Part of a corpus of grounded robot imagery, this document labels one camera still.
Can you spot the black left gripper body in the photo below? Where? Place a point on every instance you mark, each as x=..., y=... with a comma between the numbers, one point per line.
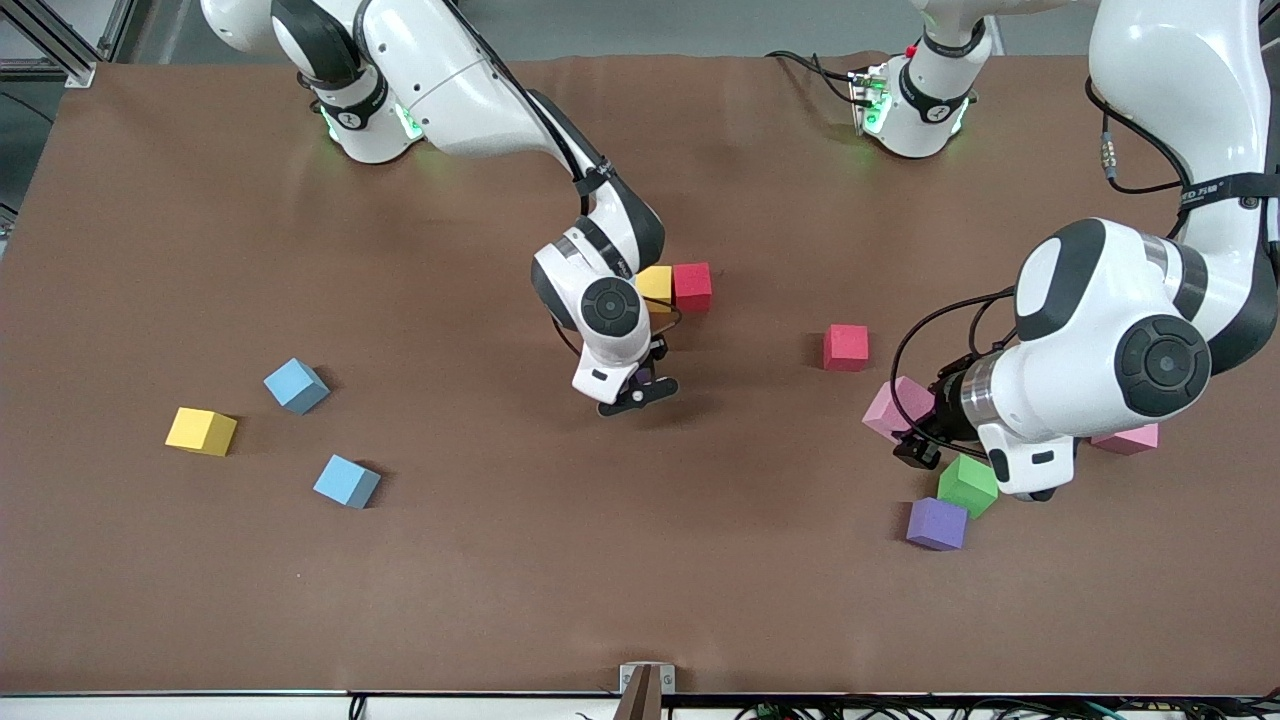
x=944, y=416

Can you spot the pink foam cube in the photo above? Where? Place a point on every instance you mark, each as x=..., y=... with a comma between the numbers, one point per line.
x=1130, y=441
x=890, y=405

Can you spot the yellow foam cube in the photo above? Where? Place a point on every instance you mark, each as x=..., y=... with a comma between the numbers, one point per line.
x=200, y=430
x=657, y=283

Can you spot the red foam cube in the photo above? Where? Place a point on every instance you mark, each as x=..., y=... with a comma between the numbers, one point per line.
x=693, y=288
x=846, y=347

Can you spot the light blue foam cube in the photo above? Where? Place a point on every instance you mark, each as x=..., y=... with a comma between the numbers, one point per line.
x=296, y=385
x=346, y=481

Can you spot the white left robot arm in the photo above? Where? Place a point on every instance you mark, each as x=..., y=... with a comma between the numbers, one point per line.
x=1160, y=365

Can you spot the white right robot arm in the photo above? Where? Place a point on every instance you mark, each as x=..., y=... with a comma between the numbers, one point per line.
x=610, y=305

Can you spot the green foam cube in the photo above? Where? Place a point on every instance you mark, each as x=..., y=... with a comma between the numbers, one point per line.
x=962, y=487

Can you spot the brown table mat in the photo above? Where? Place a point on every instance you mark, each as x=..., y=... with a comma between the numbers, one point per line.
x=600, y=580

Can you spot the white table edge strip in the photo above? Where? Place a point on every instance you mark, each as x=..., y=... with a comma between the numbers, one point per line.
x=200, y=708

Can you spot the silver metal bracket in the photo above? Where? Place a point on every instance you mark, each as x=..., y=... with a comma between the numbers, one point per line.
x=630, y=680

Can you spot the aluminium frame profile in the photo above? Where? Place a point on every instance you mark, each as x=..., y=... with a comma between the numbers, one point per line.
x=60, y=50
x=1225, y=50

